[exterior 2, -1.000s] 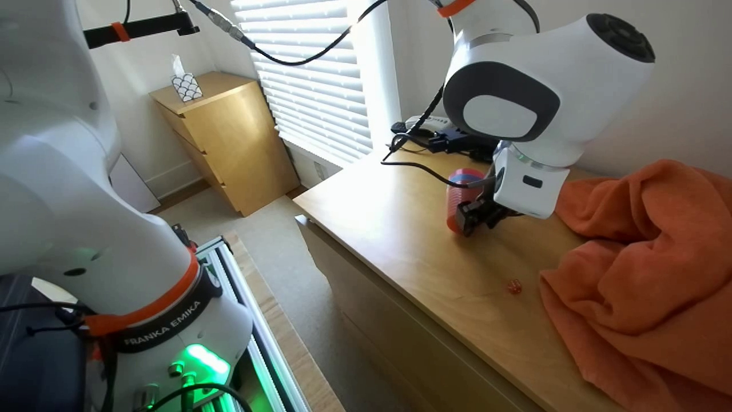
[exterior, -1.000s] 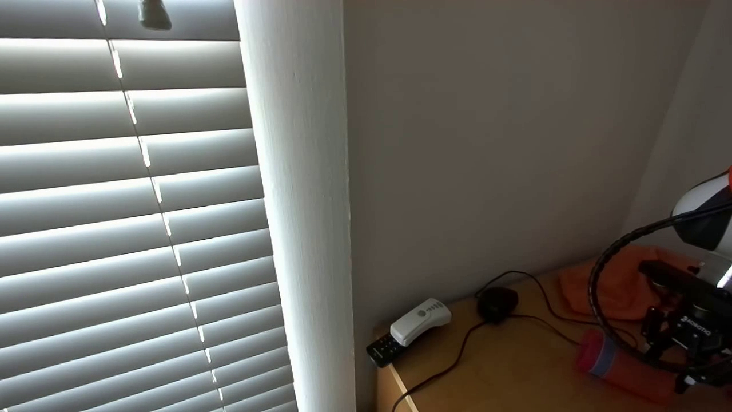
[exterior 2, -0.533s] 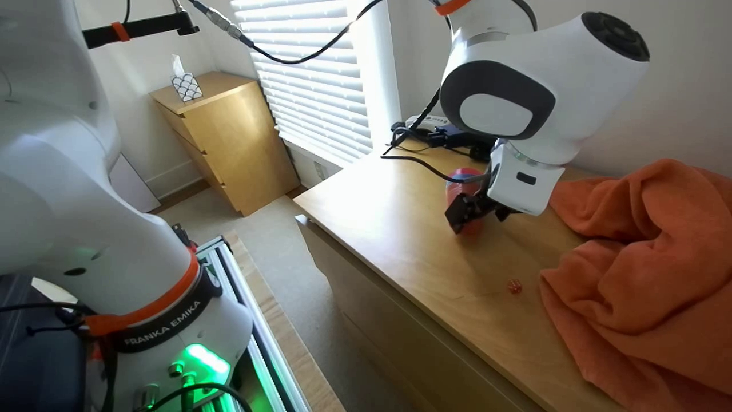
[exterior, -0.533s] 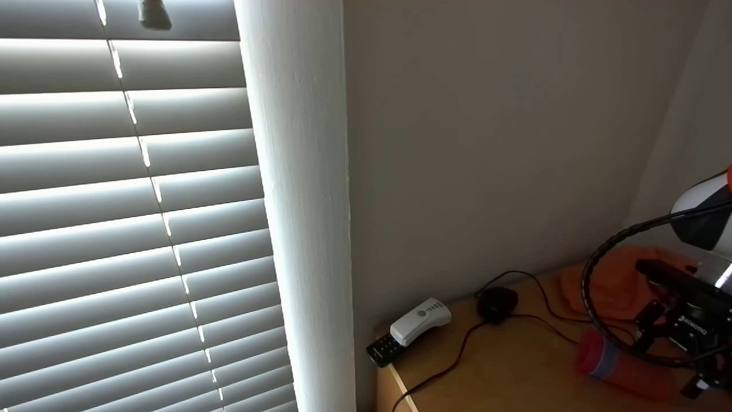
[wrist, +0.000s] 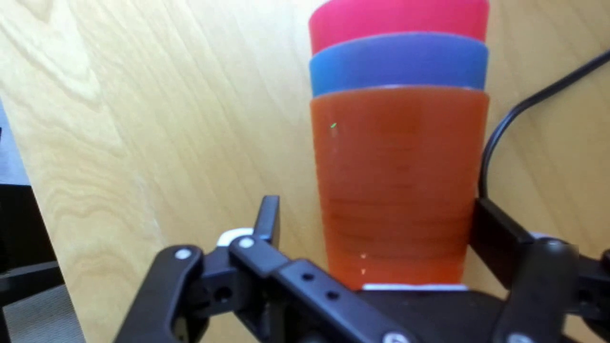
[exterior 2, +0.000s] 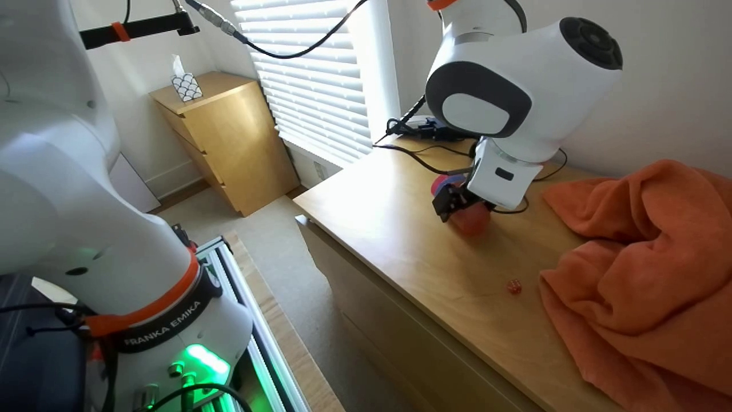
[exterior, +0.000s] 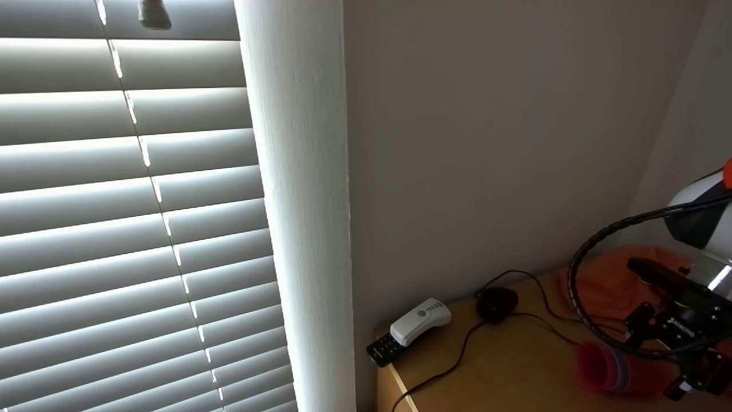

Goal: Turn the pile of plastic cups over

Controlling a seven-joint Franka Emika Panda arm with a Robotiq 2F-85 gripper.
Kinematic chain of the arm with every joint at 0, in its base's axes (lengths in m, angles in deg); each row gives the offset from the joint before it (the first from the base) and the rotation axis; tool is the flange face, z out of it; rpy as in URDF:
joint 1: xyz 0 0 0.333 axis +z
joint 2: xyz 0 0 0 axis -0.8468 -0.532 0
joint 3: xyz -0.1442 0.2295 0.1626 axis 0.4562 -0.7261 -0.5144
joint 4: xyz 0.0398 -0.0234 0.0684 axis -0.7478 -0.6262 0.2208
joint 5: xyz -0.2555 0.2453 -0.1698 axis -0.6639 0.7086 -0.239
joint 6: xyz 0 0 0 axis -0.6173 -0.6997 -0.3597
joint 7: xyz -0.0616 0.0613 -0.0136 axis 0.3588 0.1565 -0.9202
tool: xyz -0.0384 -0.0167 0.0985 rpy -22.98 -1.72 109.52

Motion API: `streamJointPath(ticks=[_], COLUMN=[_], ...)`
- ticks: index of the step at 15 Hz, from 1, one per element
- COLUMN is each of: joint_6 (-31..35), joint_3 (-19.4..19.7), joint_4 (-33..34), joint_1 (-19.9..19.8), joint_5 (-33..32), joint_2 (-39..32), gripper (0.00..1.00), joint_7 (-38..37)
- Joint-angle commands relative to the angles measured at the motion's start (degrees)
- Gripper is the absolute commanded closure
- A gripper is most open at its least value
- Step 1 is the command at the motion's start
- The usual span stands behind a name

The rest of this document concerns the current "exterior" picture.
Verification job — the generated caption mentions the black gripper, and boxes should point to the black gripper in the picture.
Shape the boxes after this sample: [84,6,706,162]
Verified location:
[624,288,732,404]

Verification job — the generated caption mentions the blue plastic cup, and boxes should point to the blue plastic cup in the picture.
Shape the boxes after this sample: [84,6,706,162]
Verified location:
[605,344,637,398]

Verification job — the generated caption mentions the orange towel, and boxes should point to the orange towel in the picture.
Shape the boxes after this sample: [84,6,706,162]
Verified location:
[558,248,698,329]

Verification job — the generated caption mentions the black computer mouse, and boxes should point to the black computer mouse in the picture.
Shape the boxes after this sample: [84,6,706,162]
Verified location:
[476,284,522,326]

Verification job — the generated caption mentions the white handheld device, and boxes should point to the white handheld device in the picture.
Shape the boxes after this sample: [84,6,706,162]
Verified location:
[387,295,454,348]

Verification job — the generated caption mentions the black remote control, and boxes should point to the black remote control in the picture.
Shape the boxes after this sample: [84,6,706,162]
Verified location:
[363,329,406,368]

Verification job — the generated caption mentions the white window blinds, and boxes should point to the white window blinds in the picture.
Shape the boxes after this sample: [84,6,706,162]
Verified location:
[0,0,301,412]

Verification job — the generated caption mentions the grey blind knob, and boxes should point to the grey blind knob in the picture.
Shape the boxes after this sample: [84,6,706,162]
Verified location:
[135,0,174,33]

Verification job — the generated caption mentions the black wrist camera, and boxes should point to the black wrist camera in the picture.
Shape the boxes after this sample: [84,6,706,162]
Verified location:
[624,257,698,297]

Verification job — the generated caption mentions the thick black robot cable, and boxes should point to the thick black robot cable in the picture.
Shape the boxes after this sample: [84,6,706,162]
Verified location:
[568,196,732,361]

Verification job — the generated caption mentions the thin black cable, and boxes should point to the thin black cable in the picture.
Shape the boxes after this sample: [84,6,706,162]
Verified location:
[473,268,603,335]

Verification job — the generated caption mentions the black mouse cable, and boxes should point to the black mouse cable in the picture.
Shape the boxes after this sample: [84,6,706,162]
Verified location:
[388,317,492,412]

